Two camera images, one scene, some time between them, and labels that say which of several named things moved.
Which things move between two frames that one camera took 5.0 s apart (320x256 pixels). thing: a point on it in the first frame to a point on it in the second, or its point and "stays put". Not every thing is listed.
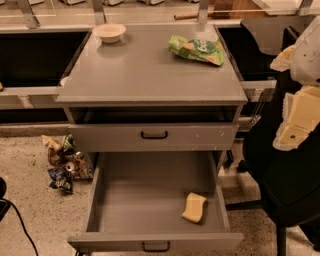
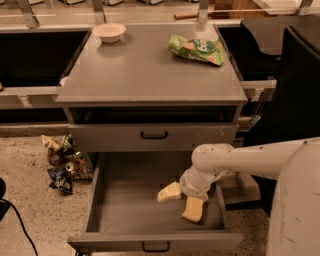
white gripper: [307, 56] to [192, 188]
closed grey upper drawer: [147, 138] stays put
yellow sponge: [194, 207] stays put
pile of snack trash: [65, 162] stays put
